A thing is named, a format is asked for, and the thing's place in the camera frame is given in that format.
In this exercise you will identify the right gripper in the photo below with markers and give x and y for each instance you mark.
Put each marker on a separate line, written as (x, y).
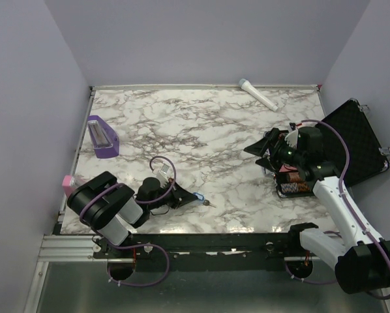
(276, 137)

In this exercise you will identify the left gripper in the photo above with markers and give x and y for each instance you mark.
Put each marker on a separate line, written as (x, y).
(180, 196)

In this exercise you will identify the silver key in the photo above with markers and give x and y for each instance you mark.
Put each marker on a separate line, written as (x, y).
(208, 203)

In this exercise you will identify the blue key tag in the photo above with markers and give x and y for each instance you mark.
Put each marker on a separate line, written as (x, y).
(199, 196)

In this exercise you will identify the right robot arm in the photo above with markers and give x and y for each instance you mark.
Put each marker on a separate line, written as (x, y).
(361, 261)

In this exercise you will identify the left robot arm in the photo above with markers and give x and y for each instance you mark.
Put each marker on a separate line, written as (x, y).
(103, 203)

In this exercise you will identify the pink card deck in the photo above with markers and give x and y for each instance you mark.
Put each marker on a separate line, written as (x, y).
(287, 168)

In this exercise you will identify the white microphone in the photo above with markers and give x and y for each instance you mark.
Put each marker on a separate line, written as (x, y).
(246, 86)

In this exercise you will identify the purple metronome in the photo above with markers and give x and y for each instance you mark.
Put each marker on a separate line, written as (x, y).
(103, 137)

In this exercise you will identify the black poker chip case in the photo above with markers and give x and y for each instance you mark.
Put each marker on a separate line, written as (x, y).
(366, 159)

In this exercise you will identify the pink metronome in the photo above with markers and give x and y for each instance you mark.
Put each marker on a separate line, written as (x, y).
(71, 183)

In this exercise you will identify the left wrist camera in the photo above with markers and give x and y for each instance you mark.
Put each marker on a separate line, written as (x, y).
(164, 173)

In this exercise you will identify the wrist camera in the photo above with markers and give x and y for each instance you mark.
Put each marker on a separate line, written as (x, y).
(164, 173)
(292, 138)

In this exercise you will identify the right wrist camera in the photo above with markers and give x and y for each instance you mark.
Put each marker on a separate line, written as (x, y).
(292, 138)

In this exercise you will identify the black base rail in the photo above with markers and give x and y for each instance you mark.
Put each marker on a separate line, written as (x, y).
(208, 252)

